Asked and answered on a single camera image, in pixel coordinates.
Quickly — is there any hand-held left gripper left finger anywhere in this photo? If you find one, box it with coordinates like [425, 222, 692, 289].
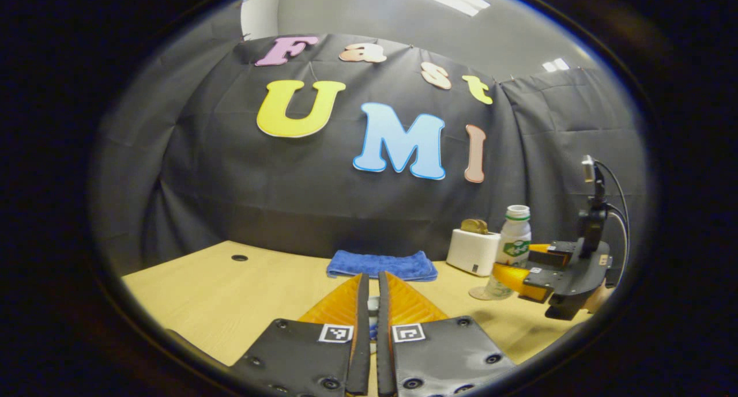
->
[231, 273, 371, 397]

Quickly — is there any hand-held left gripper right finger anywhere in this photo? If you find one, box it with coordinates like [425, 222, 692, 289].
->
[378, 270, 517, 397]

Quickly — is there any white blue-patterned teacup lid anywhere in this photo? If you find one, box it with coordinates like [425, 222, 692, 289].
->
[367, 295, 381, 341]

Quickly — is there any white green-label water bottle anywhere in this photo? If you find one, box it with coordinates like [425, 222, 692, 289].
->
[487, 205, 532, 301]

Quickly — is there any round wooden coaster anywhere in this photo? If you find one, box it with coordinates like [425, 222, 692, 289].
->
[468, 286, 514, 302]

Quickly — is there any white toaster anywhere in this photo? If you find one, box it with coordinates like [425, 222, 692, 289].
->
[447, 229, 501, 277]

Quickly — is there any blue towel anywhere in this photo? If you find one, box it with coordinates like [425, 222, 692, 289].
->
[326, 250, 439, 282]

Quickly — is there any black backdrop cloth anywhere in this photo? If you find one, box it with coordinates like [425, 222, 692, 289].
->
[92, 33, 649, 271]

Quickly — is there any white cable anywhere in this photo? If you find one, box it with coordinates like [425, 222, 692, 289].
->
[618, 211, 629, 266]

